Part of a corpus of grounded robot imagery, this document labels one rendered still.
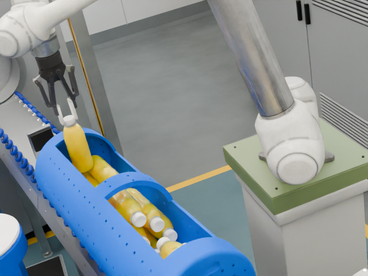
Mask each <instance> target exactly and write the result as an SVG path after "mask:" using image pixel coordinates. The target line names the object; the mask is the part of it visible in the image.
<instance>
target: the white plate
mask: <svg viewBox="0 0 368 276"><path fill-rule="evenodd" d="M19 233H20V226H19V223H18V221H17V220H16V219H15V218H14V217H12V216H10V215H6V214H0V257H1V256H2V255H3V254H5V253H6V252H7V251H8V250H9V249H10V248H11V247H12V246H13V244H14V243H15V241H16V240H17V238H18V236H19Z"/></svg>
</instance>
